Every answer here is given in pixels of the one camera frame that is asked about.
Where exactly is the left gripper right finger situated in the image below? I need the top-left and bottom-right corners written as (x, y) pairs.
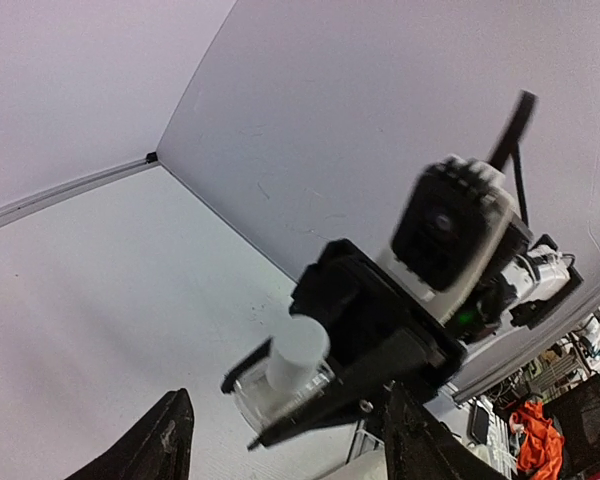
top-left (383, 382), bottom-right (504, 480)

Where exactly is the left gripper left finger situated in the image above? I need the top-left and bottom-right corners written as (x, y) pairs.
top-left (70, 388), bottom-right (195, 480)

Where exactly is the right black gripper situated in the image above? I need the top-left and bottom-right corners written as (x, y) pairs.
top-left (220, 239), bottom-right (466, 450)

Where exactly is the white nail polish cap brush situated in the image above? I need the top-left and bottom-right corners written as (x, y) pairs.
top-left (266, 315), bottom-right (330, 393)

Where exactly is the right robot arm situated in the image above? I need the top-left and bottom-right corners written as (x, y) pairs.
top-left (221, 236), bottom-right (582, 447)

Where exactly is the orange cloth in background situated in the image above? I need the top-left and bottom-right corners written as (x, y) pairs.
top-left (509, 401), bottom-right (565, 479)

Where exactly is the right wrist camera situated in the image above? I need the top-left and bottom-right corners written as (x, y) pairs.
top-left (377, 155), bottom-right (516, 324)

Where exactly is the black corner bracket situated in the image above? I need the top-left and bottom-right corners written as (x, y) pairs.
top-left (145, 152), bottom-right (158, 164)

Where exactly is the black right camera cable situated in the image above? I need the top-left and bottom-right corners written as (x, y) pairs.
top-left (482, 89), bottom-right (539, 226)

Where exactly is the aluminium back rail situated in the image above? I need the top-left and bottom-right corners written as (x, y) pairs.
top-left (0, 156), bottom-right (159, 228)

